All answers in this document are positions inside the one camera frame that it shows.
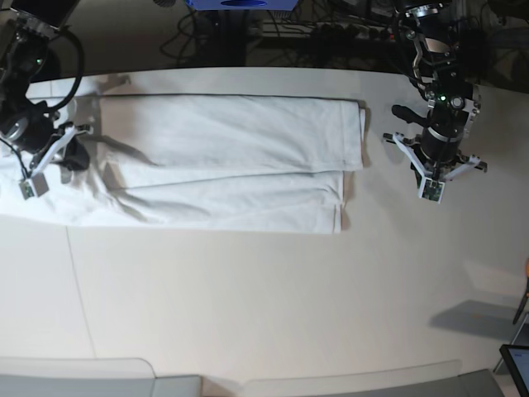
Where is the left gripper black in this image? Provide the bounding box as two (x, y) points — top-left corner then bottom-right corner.
(419, 127), (463, 165)

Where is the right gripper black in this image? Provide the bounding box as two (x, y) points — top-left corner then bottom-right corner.
(1, 110), (90, 172)

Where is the white T-shirt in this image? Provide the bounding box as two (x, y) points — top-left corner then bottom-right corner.
(1, 95), (365, 234)

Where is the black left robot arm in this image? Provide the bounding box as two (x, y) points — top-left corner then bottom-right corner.
(392, 1), (481, 171)

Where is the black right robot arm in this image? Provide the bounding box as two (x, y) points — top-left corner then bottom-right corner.
(1, 1), (91, 177)

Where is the black tripod leg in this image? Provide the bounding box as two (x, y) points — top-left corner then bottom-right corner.
(512, 260), (529, 325)

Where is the blue box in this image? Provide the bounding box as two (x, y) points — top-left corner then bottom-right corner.
(186, 0), (298, 12)

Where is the grey chair left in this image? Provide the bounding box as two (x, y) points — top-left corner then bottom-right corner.
(1, 357), (203, 396)

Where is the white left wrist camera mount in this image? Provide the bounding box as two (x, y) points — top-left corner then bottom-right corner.
(384, 132), (488, 203)

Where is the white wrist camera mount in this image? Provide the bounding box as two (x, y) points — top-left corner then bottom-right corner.
(19, 122), (93, 200)
(384, 132), (488, 203)

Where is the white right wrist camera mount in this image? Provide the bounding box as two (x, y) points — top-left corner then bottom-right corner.
(19, 122), (93, 200)

